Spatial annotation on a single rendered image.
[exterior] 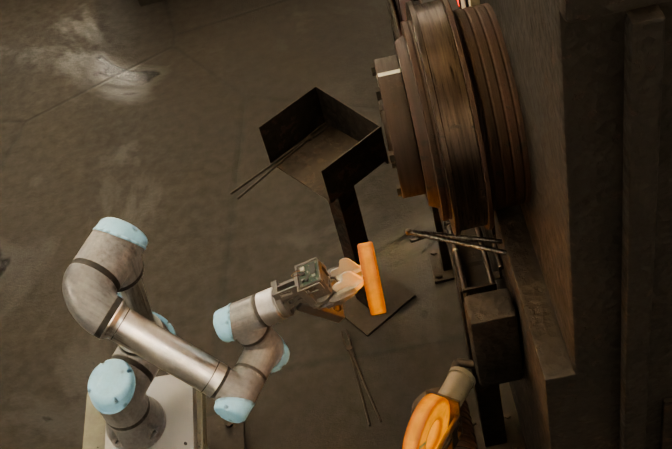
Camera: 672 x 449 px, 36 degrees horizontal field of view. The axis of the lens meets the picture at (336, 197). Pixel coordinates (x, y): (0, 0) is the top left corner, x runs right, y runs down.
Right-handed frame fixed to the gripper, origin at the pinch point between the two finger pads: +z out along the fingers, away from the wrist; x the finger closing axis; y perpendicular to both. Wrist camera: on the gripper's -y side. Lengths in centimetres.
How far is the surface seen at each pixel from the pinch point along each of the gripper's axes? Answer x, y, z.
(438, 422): -29.9, -15.0, 3.5
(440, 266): 65, -86, -6
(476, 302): -10.0, -9.3, 18.3
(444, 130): -5.0, 34.0, 29.9
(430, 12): 18, 41, 35
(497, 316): -14.4, -10.3, 21.5
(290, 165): 63, -20, -24
